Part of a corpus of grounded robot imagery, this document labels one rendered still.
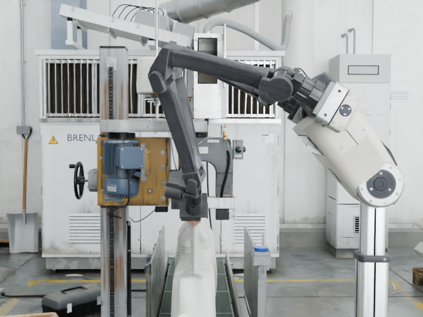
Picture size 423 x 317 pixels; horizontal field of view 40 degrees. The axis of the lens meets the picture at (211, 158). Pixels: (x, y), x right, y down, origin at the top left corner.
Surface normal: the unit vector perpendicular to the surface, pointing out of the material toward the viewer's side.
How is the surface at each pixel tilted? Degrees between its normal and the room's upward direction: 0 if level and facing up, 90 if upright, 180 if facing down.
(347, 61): 90
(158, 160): 90
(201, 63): 112
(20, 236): 76
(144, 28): 90
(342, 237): 90
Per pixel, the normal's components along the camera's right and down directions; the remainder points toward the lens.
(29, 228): 0.02, -0.19
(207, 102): 0.02, 0.05
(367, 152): 0.33, 0.47
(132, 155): 0.44, 0.05
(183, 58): -0.14, 0.44
